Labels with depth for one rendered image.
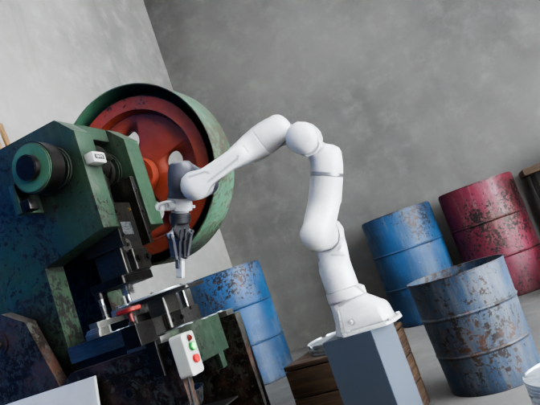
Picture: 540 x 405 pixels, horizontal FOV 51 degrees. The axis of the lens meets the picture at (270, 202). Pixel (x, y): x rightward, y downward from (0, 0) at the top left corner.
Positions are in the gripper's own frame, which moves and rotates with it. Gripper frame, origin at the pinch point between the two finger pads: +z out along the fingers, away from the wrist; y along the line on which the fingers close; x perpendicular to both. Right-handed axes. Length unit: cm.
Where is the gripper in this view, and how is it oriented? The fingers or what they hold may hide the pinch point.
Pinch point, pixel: (180, 267)
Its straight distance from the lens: 210.5
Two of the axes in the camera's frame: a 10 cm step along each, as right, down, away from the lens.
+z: -0.1, 9.9, 1.0
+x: -8.4, -0.6, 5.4
